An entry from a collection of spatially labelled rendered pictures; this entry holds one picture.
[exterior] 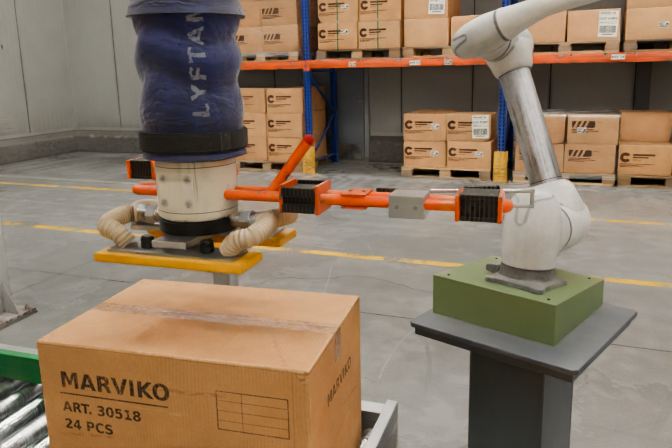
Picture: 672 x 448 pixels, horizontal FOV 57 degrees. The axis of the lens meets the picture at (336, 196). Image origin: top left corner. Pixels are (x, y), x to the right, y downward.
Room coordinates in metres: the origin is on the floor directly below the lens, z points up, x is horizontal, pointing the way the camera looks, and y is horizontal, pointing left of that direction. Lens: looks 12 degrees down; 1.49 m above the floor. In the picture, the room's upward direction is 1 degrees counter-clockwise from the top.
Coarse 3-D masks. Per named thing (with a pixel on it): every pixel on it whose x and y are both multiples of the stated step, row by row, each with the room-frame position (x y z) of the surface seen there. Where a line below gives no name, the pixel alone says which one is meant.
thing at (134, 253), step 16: (144, 240) 1.24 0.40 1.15; (208, 240) 1.21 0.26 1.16; (96, 256) 1.24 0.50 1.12; (112, 256) 1.22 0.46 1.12; (128, 256) 1.21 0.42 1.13; (144, 256) 1.21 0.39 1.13; (160, 256) 1.20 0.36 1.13; (176, 256) 1.19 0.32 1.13; (192, 256) 1.18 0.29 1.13; (208, 256) 1.18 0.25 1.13; (240, 256) 1.19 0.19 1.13; (256, 256) 1.20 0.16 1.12; (224, 272) 1.14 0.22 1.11; (240, 272) 1.13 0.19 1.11
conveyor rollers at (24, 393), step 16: (0, 384) 1.78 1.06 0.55; (16, 384) 1.81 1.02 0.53; (32, 384) 1.78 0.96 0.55; (0, 400) 1.68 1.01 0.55; (16, 400) 1.70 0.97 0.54; (32, 400) 1.68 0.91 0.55; (0, 416) 1.64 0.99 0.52; (16, 416) 1.60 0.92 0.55; (32, 416) 1.64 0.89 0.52; (0, 432) 1.53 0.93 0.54; (16, 432) 1.51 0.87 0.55; (32, 432) 1.53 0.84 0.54; (368, 432) 1.48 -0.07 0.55
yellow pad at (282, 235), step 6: (240, 228) 1.40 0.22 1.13; (282, 228) 1.39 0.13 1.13; (288, 228) 1.41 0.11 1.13; (156, 234) 1.41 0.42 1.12; (162, 234) 1.41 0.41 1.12; (276, 234) 1.36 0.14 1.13; (282, 234) 1.35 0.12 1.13; (288, 234) 1.36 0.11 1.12; (294, 234) 1.39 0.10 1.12; (216, 240) 1.36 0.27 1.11; (222, 240) 1.36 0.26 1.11; (270, 240) 1.32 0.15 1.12; (276, 240) 1.32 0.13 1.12; (282, 240) 1.33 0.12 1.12; (288, 240) 1.36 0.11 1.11; (270, 246) 1.32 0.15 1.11; (276, 246) 1.32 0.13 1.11
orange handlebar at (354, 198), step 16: (144, 192) 1.33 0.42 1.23; (224, 192) 1.27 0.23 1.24; (240, 192) 1.26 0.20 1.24; (256, 192) 1.25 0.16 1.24; (272, 192) 1.24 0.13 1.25; (336, 192) 1.24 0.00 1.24; (352, 192) 1.20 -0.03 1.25; (368, 192) 1.20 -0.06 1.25; (384, 192) 1.21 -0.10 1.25; (352, 208) 1.18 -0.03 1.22; (432, 208) 1.13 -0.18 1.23; (448, 208) 1.12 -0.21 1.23; (512, 208) 1.11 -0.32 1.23
